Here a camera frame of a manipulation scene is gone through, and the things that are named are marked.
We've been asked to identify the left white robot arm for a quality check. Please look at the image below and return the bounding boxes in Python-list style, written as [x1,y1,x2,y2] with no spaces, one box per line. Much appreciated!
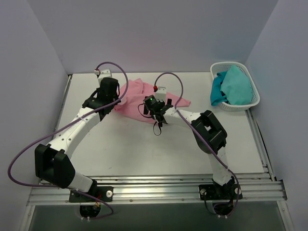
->
[35,77,119,202]

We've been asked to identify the aluminium rail frame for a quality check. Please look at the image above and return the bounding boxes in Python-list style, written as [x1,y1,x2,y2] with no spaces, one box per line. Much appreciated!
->
[24,74,288,231]

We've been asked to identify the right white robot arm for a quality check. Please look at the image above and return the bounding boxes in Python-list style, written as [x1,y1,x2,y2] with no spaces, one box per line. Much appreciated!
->
[143,95,235,199]

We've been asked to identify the light teal t shirt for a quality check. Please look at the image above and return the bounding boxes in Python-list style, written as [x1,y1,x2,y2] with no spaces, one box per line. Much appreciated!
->
[221,65,253,105]

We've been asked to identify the white plastic basket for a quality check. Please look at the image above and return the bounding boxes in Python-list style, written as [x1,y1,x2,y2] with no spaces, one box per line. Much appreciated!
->
[210,62,260,112]

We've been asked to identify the black wire loop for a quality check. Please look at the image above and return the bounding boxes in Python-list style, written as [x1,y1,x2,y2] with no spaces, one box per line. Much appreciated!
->
[138,103,163,137]

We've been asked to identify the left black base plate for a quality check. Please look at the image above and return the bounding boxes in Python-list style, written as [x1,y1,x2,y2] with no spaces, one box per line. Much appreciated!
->
[69,186,114,203]

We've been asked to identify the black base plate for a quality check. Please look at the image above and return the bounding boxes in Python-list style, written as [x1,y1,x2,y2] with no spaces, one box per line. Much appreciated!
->
[69,186,114,203]
[199,184,243,201]

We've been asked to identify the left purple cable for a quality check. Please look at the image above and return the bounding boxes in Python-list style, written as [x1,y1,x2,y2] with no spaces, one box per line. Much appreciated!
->
[7,62,129,219]

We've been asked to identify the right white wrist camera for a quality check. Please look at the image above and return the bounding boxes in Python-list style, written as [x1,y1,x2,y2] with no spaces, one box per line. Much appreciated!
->
[154,86,167,103]

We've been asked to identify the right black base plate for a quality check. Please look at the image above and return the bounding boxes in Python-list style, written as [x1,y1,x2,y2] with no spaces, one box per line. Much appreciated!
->
[199,184,243,201]

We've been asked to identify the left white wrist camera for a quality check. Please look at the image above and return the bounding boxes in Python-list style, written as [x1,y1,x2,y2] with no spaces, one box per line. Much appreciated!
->
[94,68,112,79]

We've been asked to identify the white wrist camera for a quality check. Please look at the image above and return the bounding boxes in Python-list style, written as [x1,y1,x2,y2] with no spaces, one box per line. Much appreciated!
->
[94,68,112,79]
[154,86,167,103]

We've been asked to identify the dark teal t shirt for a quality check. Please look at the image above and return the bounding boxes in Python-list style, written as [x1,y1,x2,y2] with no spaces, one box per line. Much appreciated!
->
[210,71,228,106]

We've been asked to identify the pink t shirt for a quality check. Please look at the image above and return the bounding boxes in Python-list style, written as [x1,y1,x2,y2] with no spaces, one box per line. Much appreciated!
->
[114,78,191,124]

